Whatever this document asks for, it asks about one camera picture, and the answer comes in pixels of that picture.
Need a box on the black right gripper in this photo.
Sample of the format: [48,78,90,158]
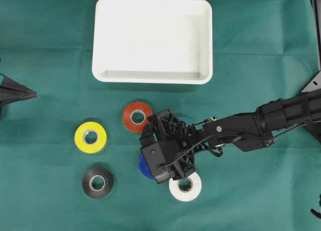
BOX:
[139,109,208,180]

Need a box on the black tape roll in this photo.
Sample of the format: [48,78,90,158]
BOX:
[82,163,114,199]

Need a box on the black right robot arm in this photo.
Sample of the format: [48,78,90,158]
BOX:
[139,89,320,183]

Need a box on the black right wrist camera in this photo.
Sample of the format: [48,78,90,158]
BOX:
[141,142,174,184]

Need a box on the green table cloth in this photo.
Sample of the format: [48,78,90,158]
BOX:
[1,0,320,230]

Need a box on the yellow tape roll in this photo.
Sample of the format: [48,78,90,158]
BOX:
[74,122,108,154]

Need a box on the black metal arm base bracket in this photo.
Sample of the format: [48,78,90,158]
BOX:
[302,0,320,92]

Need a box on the white tape roll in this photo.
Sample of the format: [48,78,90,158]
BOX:
[169,172,202,202]

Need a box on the white plastic tray case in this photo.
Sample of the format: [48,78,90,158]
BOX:
[92,0,213,85]

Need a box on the blue tape roll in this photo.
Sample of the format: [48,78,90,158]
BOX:
[139,154,154,179]

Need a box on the red tape roll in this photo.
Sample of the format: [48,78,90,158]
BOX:
[122,102,152,133]

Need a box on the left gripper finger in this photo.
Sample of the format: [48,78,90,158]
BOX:
[1,94,37,107]
[1,73,37,95]

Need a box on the teal green tape roll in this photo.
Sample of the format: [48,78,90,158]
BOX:
[178,117,194,125]

